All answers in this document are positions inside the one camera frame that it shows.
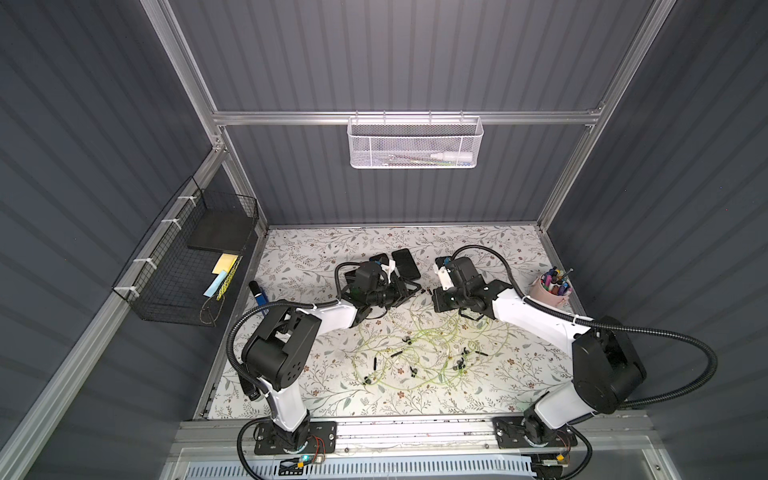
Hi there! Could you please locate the black smartphone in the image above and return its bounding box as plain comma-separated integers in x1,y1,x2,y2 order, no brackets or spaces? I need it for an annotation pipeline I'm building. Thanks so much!
392,248,421,281

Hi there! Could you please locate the green wired earphones tangle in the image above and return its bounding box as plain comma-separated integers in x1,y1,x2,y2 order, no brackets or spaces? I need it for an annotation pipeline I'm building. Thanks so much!
347,312,522,392

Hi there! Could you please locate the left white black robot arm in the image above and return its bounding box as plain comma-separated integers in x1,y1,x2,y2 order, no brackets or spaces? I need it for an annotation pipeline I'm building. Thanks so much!
226,259,422,434

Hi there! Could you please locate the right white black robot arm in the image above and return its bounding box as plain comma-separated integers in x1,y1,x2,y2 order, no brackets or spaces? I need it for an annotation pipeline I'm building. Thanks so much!
432,257,647,445

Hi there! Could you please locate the pink pen cup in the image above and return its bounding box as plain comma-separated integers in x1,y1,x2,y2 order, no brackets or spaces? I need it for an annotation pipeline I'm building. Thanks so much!
529,267,573,308

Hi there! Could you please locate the blue marker pen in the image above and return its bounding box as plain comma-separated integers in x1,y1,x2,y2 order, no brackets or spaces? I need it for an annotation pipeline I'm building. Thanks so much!
248,280,269,306

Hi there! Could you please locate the white marker in basket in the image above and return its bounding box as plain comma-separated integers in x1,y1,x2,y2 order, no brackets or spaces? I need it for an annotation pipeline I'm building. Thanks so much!
430,151,474,164

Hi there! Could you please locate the yellow sticky note pad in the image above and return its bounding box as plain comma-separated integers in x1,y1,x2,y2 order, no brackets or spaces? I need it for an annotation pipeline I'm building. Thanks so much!
212,253,239,275

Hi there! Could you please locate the black foam pad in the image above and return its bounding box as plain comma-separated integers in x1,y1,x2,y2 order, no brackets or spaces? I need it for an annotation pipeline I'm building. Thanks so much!
187,211,254,254

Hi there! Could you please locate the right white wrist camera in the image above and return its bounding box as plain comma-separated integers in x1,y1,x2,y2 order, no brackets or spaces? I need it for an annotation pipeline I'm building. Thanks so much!
435,266,454,290

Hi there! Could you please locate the right black corrugated cable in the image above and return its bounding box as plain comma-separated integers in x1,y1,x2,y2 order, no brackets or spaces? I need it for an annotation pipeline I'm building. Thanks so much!
451,244,719,410

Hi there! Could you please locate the black corrugated cable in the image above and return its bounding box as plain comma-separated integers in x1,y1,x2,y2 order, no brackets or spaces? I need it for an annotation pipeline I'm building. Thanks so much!
225,262,367,400
451,244,719,410

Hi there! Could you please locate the white wire mesh basket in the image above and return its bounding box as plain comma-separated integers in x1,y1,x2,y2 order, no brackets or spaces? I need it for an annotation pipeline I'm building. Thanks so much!
346,115,484,169

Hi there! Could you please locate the left black corrugated cable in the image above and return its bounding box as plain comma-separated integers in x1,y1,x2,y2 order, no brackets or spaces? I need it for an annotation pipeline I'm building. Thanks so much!
225,262,367,400

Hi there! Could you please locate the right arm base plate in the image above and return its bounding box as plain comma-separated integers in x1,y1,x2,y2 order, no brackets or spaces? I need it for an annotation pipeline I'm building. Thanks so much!
491,416,579,450

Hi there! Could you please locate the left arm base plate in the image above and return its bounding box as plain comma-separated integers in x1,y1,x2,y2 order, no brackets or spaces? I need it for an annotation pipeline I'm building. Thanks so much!
253,421,338,455

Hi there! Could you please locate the black wire wall basket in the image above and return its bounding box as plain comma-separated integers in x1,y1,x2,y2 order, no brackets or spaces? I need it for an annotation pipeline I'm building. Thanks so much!
113,179,259,327

